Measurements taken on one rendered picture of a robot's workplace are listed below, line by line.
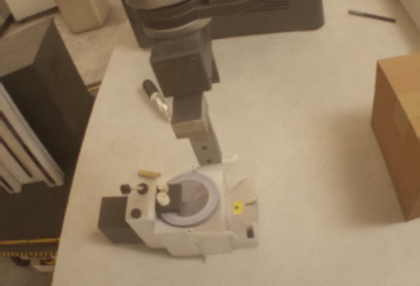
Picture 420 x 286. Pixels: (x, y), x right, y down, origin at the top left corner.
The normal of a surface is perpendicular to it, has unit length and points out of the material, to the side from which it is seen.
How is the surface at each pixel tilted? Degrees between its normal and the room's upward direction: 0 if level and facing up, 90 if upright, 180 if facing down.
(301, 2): 90
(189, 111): 0
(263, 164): 0
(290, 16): 90
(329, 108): 0
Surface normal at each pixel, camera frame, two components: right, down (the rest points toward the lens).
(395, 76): -0.23, -0.66
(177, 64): -0.02, 0.74
